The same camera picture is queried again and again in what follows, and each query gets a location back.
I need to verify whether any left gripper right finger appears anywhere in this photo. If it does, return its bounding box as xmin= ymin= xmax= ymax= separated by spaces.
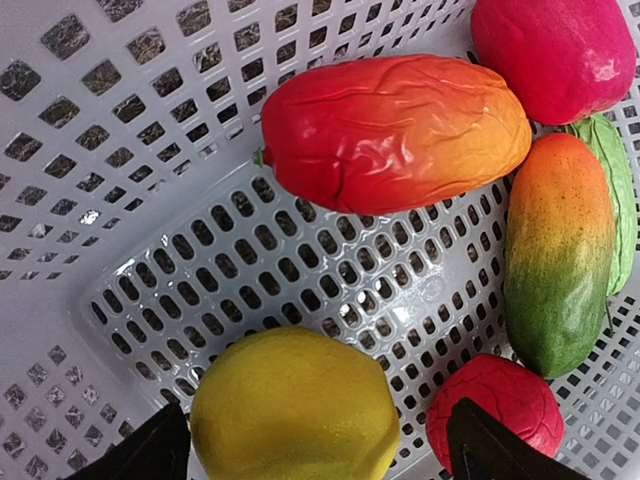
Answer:
xmin=447 ymin=398 xmax=587 ymax=480

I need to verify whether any green orange mango toy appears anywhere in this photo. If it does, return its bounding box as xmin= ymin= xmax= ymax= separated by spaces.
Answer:
xmin=504 ymin=133 xmax=616 ymax=378

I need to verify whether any red wrinkled fruit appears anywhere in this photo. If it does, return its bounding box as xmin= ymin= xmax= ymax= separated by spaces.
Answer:
xmin=470 ymin=0 xmax=636 ymax=125
xmin=426 ymin=354 xmax=565 ymax=474

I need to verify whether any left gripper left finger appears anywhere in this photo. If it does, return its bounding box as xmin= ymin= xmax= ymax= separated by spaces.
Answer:
xmin=68 ymin=403 xmax=191 ymax=480

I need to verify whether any red wrinkled fruit right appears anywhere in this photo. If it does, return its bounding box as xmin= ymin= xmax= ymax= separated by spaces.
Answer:
xmin=470 ymin=0 xmax=636 ymax=125

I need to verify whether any orange yellow mango toy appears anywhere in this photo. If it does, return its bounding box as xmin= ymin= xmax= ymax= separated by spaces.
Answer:
xmin=254 ymin=54 xmax=532 ymax=216

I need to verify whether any yellow lemon toy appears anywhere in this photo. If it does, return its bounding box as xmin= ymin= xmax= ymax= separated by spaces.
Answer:
xmin=190 ymin=327 xmax=400 ymax=479

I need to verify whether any white perforated plastic basket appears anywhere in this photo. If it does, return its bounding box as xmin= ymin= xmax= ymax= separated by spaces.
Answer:
xmin=0 ymin=0 xmax=640 ymax=480

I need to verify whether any red wrinkled fruit front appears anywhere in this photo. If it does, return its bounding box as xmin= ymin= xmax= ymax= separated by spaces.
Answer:
xmin=426 ymin=354 xmax=565 ymax=474

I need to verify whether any green bitter gourd toy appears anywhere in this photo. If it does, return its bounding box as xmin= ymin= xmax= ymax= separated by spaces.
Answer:
xmin=559 ymin=114 xmax=637 ymax=296

